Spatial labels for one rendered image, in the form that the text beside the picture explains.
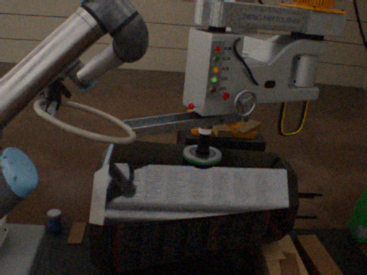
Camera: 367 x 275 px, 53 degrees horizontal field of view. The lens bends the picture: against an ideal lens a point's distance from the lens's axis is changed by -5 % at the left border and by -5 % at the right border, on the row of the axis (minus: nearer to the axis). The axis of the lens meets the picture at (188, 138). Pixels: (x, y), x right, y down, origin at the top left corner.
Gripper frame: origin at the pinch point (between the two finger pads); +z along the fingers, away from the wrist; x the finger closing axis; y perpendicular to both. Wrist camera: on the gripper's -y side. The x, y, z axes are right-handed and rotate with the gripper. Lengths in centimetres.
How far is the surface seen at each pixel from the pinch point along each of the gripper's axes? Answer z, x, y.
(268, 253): 43, 112, -93
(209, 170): 3, 68, -58
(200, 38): -60, 45, -37
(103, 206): 36, 36, -19
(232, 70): -51, 62, -47
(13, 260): 32, 54, 52
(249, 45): -71, 43, -109
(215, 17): -72, 51, -31
